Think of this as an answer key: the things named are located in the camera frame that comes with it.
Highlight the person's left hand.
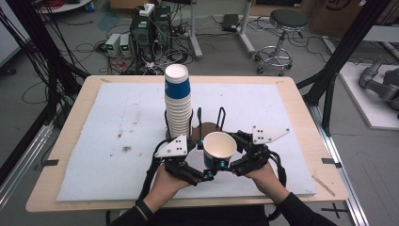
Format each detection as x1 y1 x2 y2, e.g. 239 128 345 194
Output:
143 164 193 215

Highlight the white platform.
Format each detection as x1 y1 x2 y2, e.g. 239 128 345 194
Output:
338 61 399 132

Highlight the white power adapter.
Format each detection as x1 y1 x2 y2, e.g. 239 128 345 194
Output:
138 3 156 18

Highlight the hand-held gripper cable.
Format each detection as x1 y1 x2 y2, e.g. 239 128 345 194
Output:
266 150 288 221
136 138 170 203

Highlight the tangle of floor cables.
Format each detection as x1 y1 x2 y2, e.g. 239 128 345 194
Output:
21 6 220 76

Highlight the light tape strip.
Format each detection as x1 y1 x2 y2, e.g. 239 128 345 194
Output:
313 176 337 198

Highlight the brown wire cup holder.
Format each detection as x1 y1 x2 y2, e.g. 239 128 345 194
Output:
165 105 227 151

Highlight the cardboard box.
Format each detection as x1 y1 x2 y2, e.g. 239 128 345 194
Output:
308 0 399 40

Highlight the white desk leg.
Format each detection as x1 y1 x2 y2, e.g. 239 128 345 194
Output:
237 0 257 58
187 0 204 61

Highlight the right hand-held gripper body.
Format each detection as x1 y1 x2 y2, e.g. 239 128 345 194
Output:
231 124 291 177

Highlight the left hand-held gripper cable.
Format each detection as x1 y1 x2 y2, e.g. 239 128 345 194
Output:
136 138 170 203

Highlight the black tape piece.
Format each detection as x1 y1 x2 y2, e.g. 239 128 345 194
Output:
41 158 60 168
321 157 343 169

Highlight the grey power supply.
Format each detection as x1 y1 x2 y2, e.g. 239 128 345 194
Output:
120 33 133 58
104 32 122 58

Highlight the aluminium rail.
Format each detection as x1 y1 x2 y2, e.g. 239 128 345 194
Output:
0 121 55 209
308 103 372 226

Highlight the black round stool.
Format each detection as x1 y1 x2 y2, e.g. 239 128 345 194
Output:
254 8 311 77

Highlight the round white table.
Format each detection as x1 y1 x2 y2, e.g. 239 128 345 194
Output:
37 0 92 14

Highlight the black floor box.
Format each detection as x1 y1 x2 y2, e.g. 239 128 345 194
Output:
221 13 240 33

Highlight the stack of paper cups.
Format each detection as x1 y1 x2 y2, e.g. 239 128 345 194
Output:
163 63 194 139

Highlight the white foam mat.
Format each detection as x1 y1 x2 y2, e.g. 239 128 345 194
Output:
56 81 317 202

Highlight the right hand-held gripper cable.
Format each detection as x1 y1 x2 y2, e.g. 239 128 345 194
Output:
266 150 288 221

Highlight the person's right hand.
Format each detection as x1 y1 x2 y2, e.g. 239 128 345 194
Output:
244 161 292 205

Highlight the black wristband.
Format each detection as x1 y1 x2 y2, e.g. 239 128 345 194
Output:
135 199 155 221

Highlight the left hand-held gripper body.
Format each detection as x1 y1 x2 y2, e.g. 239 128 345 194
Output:
153 134 202 186

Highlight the black computer tower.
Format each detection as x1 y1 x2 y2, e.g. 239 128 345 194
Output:
129 5 172 62

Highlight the single blue white cup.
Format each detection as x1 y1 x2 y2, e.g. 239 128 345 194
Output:
201 131 238 170

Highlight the black metal frame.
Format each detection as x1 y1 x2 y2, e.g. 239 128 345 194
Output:
0 0 90 186
295 0 389 137

